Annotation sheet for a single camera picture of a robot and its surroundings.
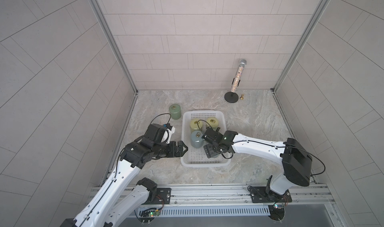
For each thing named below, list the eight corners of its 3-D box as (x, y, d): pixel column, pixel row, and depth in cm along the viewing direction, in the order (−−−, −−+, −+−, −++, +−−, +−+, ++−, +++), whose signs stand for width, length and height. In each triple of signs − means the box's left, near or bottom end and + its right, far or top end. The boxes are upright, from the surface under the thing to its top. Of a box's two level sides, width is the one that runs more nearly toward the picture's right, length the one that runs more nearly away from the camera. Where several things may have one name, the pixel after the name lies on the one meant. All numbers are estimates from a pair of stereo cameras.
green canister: (170, 119, 101) (168, 112, 95) (171, 110, 106) (169, 103, 100) (180, 119, 101) (179, 112, 95) (181, 110, 106) (180, 103, 100)
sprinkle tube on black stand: (227, 103, 112) (234, 71, 89) (232, 90, 120) (240, 58, 97) (235, 106, 110) (245, 74, 87) (240, 92, 119) (250, 60, 96)
